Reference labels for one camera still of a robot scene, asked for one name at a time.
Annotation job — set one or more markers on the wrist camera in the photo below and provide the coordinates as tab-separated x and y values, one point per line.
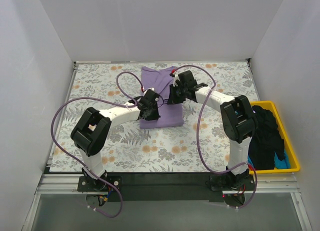
144	90
176	79

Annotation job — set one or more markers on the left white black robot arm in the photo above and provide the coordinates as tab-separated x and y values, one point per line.
90	133

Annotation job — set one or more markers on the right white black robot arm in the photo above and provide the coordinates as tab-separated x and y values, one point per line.
238	119

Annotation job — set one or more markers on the black t shirt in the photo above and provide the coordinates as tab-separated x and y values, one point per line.
267	139

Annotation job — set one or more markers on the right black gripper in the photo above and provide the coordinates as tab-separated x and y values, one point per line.
173	95

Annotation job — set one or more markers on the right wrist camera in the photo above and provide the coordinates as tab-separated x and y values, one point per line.
176	79

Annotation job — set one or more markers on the floral table mat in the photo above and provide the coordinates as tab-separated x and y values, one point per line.
131	149

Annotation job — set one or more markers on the yellow plastic bin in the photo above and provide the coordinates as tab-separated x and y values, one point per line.
295	166

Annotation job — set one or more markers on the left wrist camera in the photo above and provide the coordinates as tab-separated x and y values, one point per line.
144	90

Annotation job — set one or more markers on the teal t shirt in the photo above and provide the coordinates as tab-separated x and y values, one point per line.
270	165

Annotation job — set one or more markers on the purple t shirt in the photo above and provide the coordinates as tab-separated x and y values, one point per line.
170	115

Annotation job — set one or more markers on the aluminium frame rail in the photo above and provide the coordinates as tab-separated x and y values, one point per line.
52	183

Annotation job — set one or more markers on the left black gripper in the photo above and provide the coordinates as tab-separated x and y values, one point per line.
152	112

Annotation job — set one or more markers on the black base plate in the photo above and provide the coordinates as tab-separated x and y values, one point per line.
168	186

